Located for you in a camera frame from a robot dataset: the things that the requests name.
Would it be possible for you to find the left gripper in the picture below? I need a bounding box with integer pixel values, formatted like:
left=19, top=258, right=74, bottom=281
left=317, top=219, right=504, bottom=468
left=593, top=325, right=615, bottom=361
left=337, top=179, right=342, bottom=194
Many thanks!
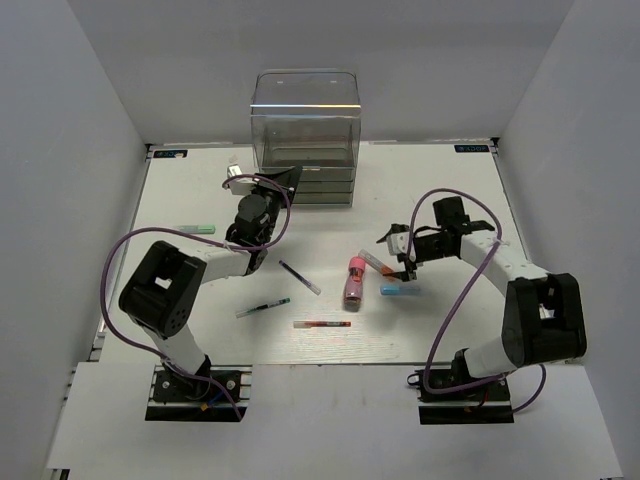
left=250, top=166, right=303, bottom=245

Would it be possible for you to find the pink glue bottle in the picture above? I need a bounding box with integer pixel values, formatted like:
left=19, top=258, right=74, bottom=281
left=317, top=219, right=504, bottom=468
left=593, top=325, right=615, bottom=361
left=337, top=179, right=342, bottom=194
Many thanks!
left=343, top=256, right=366, bottom=312

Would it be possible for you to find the clear drawer organizer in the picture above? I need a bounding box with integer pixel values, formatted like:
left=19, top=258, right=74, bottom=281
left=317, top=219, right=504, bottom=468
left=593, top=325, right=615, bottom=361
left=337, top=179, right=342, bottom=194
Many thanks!
left=248, top=70, right=362, bottom=209

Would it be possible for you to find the clear organizer lid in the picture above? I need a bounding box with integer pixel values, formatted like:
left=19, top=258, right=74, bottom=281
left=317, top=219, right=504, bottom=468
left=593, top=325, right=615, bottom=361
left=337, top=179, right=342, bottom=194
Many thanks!
left=250, top=69, right=361, bottom=117

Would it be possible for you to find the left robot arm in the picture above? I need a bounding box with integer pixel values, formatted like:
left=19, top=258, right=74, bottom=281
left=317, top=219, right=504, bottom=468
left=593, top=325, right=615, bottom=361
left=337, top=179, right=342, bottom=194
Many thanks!
left=118, top=165, right=302, bottom=399

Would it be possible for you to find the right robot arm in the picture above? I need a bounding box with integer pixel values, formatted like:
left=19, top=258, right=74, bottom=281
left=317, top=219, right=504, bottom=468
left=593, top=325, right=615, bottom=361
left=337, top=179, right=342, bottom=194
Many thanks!
left=380, top=196, right=587, bottom=399

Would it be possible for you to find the blue eraser case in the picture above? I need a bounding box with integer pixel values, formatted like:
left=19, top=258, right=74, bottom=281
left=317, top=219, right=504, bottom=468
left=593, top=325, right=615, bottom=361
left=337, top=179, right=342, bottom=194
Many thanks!
left=380, top=284, right=421, bottom=296

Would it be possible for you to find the orange capped marker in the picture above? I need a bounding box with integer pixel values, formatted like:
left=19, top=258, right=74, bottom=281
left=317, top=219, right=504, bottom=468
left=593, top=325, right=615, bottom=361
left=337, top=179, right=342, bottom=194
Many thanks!
left=358, top=249, right=395, bottom=282

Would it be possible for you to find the purple pen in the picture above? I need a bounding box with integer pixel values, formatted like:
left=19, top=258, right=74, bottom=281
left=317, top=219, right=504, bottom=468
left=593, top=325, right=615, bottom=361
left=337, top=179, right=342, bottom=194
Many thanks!
left=279, top=260, right=321, bottom=296

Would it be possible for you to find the green highlighter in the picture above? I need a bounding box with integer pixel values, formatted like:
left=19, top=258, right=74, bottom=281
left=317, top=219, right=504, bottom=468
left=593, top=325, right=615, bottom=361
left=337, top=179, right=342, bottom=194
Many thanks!
left=176, top=225, right=216, bottom=235

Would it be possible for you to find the green pen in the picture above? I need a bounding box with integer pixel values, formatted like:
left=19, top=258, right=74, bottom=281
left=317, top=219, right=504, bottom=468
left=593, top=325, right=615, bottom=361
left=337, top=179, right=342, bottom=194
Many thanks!
left=235, top=297, right=291, bottom=319

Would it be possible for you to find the red pen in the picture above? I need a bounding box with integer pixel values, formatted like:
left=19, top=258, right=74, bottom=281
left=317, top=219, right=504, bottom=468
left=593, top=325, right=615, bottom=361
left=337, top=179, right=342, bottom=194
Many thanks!
left=293, top=321, right=352, bottom=329

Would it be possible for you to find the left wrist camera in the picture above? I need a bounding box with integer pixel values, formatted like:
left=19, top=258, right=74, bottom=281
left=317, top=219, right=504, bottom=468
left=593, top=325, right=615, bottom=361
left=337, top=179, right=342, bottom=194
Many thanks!
left=222, top=164, right=255, bottom=196

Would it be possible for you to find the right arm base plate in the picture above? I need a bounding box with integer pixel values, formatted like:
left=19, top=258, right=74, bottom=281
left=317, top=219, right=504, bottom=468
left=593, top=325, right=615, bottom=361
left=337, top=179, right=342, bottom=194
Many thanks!
left=407, top=370, right=514, bottom=426

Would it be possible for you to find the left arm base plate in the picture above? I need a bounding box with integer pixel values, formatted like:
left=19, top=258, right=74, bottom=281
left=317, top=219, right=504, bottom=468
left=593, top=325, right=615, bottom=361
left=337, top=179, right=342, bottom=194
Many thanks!
left=145, top=366, right=252, bottom=423

